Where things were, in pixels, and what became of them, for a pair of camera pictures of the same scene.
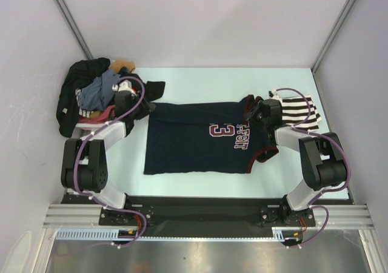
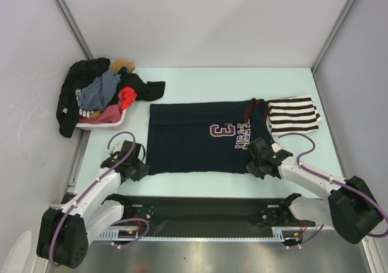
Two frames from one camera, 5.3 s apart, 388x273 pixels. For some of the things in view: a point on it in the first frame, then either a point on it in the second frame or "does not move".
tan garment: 117,64 does not move
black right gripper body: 256,116 → 254,166
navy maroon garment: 204,137 does not move
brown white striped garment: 82,112 does not move
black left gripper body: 140,111 → 139,170
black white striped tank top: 295,109 does not move
